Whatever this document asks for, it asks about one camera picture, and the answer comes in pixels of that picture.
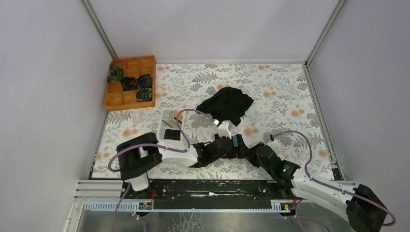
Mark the dark rolled sock right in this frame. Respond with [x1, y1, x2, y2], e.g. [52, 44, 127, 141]
[136, 73, 153, 89]

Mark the black crumpled cloth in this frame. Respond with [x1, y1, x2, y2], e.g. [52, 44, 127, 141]
[196, 87, 254, 126]

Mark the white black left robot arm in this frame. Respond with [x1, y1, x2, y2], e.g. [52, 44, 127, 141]
[108, 132, 234, 199]

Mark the dark rolled sock middle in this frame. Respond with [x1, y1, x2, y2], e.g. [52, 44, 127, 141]
[120, 77, 137, 91]

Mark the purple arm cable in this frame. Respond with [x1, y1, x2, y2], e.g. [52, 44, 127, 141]
[269, 130, 397, 232]
[107, 109, 220, 232]

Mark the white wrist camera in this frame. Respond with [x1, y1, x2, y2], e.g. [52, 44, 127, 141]
[214, 119, 232, 139]
[266, 134, 282, 151]

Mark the stack of credit cards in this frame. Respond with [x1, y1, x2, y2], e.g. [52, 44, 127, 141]
[161, 109, 183, 128]

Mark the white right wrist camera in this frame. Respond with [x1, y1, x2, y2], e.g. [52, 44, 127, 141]
[266, 134, 282, 151]

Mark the blue leather card holder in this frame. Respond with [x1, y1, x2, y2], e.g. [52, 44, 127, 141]
[232, 134, 246, 148]

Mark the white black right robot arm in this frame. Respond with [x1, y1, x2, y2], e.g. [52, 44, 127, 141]
[233, 142, 388, 232]

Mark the wooden compartment tray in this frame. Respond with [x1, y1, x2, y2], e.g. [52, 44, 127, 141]
[104, 56, 156, 112]

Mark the dark rolled sock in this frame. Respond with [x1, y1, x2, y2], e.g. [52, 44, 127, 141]
[136, 73, 153, 89]
[120, 77, 137, 91]
[107, 62, 124, 83]
[136, 88, 152, 102]

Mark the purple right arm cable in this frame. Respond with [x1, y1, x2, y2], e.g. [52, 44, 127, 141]
[269, 130, 397, 232]

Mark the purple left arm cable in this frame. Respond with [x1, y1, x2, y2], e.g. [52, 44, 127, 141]
[107, 109, 220, 232]

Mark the dark rolled sock top left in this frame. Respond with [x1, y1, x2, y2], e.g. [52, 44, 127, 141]
[107, 62, 124, 83]

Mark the floral patterned table mat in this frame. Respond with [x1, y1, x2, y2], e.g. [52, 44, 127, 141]
[91, 64, 334, 180]

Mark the dark rolled sock bottom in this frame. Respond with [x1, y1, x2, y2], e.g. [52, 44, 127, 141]
[136, 88, 152, 102]

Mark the white plastic card box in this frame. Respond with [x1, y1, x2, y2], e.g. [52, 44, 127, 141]
[157, 108, 185, 145]

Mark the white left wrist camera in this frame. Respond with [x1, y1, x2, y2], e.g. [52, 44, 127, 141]
[214, 119, 232, 139]

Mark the black card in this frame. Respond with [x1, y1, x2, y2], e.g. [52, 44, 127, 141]
[163, 129, 181, 141]

